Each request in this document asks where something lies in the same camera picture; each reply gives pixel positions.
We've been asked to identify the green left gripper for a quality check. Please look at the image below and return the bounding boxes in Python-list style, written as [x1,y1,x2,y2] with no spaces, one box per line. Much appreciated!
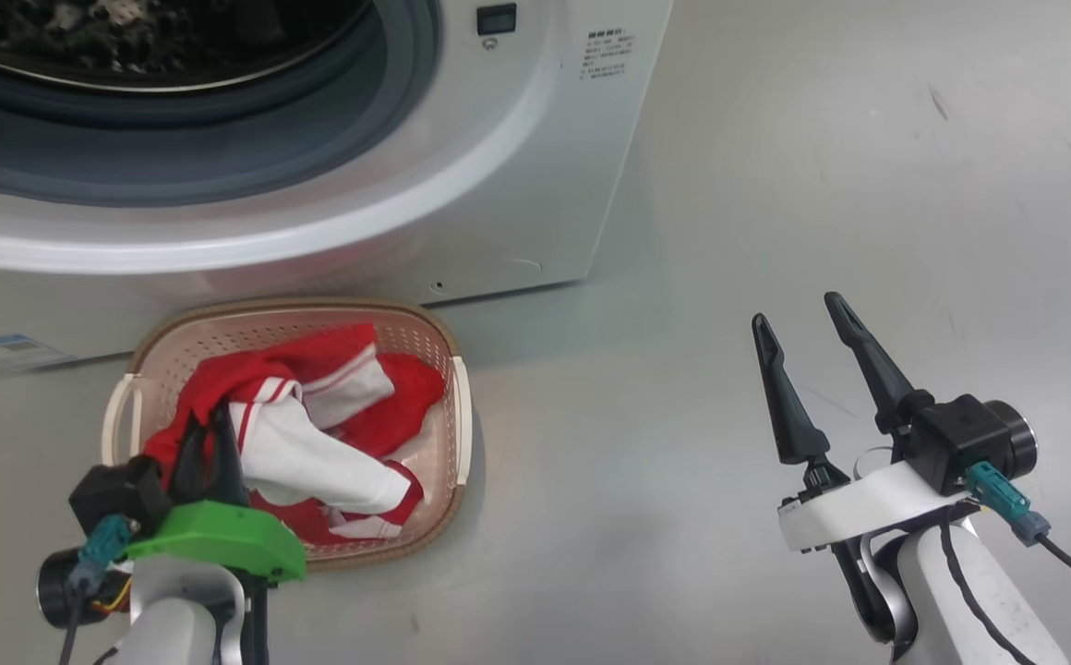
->
[125,402,308,586]

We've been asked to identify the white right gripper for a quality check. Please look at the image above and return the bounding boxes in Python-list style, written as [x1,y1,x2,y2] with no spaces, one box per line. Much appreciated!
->
[751,291,981,554]

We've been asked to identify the red and white garment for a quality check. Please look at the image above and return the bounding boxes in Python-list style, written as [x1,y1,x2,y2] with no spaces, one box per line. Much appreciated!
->
[142,322,450,547]

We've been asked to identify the cream perforated laundry basket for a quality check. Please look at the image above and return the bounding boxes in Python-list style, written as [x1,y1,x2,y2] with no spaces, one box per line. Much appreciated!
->
[101,296,475,567]

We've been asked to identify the grey rubber door gasket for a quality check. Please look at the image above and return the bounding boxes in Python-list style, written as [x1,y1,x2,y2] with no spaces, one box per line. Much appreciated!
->
[0,0,444,208]

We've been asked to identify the white front-load washing machine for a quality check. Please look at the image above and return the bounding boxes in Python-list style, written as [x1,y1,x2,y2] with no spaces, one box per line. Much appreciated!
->
[0,0,675,372]

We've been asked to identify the steel drum with red clothes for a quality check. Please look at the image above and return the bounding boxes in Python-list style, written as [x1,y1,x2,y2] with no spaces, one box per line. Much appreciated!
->
[0,0,372,94]

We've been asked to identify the blue energy label sticker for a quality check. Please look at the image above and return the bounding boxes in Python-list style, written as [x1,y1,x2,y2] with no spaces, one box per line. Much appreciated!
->
[0,333,76,371]

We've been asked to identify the printed text sticker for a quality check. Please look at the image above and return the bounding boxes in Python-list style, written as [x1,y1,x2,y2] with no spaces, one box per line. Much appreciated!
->
[579,27,639,83]

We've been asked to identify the teal left camera connector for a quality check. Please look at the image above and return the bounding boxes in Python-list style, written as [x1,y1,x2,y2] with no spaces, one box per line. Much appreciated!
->
[67,514,137,594]

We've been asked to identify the teal camera connector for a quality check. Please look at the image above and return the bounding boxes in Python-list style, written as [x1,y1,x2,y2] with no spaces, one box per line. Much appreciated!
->
[67,514,137,594]
[964,461,1052,547]

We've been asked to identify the teal right camera connector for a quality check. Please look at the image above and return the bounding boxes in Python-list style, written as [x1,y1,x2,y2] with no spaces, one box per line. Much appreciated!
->
[964,461,1052,547]

